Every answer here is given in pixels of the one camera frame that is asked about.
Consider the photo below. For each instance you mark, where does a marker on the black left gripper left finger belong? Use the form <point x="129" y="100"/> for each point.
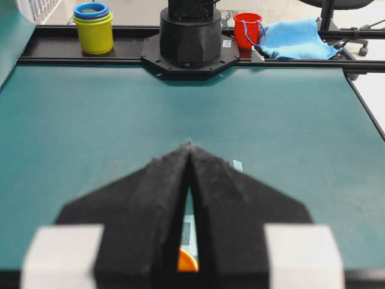
<point x="119" y="236"/>

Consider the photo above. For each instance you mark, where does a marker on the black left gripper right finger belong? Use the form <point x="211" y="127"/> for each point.
<point x="251" y="235"/>

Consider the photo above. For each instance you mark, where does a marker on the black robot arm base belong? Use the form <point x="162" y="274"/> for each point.
<point x="190" y="40"/>

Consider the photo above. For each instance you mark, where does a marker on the small clear tape label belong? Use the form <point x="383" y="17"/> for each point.
<point x="237" y="165"/>

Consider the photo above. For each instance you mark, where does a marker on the orange round object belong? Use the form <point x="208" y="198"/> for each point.
<point x="186" y="262"/>

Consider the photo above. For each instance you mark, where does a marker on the green table mat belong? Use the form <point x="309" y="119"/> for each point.
<point x="66" y="131"/>

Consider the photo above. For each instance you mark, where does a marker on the blue cloth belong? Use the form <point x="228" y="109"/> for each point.
<point x="297" y="40"/>

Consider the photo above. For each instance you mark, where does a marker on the red toy bucket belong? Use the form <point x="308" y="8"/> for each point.
<point x="248" y="30"/>

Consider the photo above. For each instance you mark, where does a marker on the yellow-green stacking cup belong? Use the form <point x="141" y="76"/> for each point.
<point x="95" y="35"/>

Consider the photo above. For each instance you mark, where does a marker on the blue stacking cup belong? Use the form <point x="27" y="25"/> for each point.
<point x="91" y="10"/>

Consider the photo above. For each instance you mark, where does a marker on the black aluminium frame rail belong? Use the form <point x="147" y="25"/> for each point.
<point x="140" y="45"/>

